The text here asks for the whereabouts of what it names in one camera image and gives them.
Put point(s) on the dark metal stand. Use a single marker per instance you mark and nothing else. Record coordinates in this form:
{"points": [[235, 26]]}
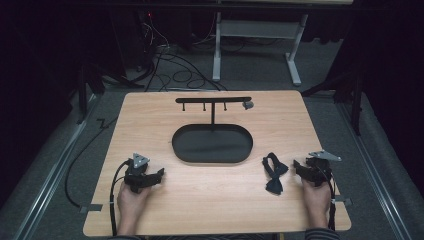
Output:
{"points": [[353, 93], [87, 90]]}

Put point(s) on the black bow tie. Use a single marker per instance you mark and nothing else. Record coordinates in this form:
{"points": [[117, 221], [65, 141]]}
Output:
{"points": [[274, 173]]}

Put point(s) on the aluminium floor rail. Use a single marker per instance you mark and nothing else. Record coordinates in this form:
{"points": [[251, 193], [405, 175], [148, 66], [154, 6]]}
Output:
{"points": [[50, 170], [375, 166]]}

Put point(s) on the small grey clip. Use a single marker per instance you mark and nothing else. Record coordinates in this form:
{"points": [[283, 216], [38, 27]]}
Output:
{"points": [[247, 105]]}

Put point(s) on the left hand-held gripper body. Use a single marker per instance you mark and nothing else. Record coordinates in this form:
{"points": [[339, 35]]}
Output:
{"points": [[136, 173]]}

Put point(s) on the person's left hand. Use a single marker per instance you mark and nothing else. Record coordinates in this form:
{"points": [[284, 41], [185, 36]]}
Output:
{"points": [[131, 203]]}

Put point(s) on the white desk frame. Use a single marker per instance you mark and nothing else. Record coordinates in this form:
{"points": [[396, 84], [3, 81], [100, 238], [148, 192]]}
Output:
{"points": [[256, 33]]}

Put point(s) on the grey tape strip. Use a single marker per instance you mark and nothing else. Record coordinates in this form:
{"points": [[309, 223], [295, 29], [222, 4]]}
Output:
{"points": [[90, 208], [343, 200]]}

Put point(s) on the person's right hand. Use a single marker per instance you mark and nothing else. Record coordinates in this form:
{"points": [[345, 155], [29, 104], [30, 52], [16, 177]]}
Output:
{"points": [[315, 198]]}

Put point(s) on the black hook stand with tray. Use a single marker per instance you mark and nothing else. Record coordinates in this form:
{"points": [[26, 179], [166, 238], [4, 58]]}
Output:
{"points": [[213, 143]]}

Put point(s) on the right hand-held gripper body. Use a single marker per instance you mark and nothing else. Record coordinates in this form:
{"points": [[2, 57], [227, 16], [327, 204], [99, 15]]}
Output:
{"points": [[319, 168]]}

